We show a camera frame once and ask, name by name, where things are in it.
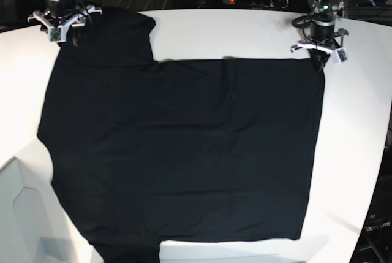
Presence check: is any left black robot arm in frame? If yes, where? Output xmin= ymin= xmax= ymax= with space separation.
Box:
xmin=290 ymin=0 xmax=349 ymax=72

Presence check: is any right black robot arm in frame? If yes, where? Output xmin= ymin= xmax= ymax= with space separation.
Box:
xmin=27 ymin=0 xmax=103 ymax=44

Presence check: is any black power strip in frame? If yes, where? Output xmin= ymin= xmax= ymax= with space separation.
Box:
xmin=205 ymin=0 xmax=290 ymax=9

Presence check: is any white tray at corner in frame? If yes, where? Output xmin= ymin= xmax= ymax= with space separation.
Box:
xmin=1 ymin=158 xmax=94 ymax=262

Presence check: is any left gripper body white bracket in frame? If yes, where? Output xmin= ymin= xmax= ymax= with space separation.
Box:
xmin=290 ymin=20 xmax=349 ymax=65

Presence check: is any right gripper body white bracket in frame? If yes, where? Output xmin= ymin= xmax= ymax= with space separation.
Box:
xmin=27 ymin=0 xmax=103 ymax=43

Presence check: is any black T-shirt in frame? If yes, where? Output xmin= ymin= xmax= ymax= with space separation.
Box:
xmin=37 ymin=8 xmax=325 ymax=262

